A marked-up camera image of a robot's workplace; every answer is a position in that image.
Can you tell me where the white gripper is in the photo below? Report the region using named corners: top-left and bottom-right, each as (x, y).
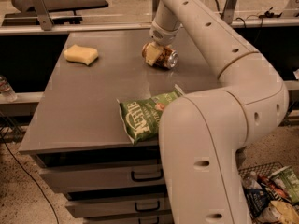
top-left (145, 21), bottom-right (180, 66)

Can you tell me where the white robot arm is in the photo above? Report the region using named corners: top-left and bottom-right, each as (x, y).
top-left (150, 0), bottom-right (289, 224)

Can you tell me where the green Kettle chips bag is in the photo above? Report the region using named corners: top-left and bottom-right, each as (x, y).
top-left (119, 85), bottom-right (185, 146)

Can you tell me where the yellow sponge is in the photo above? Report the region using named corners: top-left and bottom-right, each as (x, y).
top-left (64, 45), bottom-right (98, 66)

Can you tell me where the grey drawer cabinet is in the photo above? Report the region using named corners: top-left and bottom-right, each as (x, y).
top-left (18, 27), bottom-right (225, 224)

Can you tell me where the top grey drawer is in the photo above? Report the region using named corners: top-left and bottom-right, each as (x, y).
top-left (39, 160), bottom-right (164, 193)

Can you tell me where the grey drawer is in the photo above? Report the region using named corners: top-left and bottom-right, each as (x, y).
top-left (66, 193), bottom-right (171, 217)
top-left (39, 160), bottom-right (164, 193)
top-left (83, 210), bottom-right (174, 224)

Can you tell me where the clear water bottle left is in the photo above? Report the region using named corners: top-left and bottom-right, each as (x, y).
top-left (0, 75), bottom-right (17, 102)

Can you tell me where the water bottle in basket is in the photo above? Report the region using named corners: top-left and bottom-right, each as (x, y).
top-left (242, 172), bottom-right (262, 189)

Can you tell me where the bottom grey drawer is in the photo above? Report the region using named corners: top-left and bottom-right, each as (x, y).
top-left (83, 210), bottom-right (174, 224)

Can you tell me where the middle grey drawer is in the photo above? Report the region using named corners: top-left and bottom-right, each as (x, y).
top-left (66, 193), bottom-right (171, 217)

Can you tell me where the blue snack bag in basket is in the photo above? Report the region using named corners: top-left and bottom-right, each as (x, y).
top-left (244, 189), bottom-right (270, 217)

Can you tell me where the yellow snack bag in basket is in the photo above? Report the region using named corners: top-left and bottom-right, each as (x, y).
top-left (257, 201), bottom-right (299, 224)

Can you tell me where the right metal bracket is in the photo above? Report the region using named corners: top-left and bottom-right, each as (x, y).
top-left (221, 0), bottom-right (237, 24)

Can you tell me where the metal bracket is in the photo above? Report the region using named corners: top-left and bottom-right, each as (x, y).
top-left (31, 0), bottom-right (53, 31)
top-left (221, 0), bottom-right (237, 24)

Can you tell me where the left metal bracket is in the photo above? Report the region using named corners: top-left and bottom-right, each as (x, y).
top-left (31, 0), bottom-right (53, 31)

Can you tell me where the wire basket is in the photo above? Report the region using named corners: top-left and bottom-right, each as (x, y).
top-left (239, 162), bottom-right (283, 178)

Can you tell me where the black floor cable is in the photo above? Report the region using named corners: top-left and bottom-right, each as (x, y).
top-left (0, 131), bottom-right (60, 224)

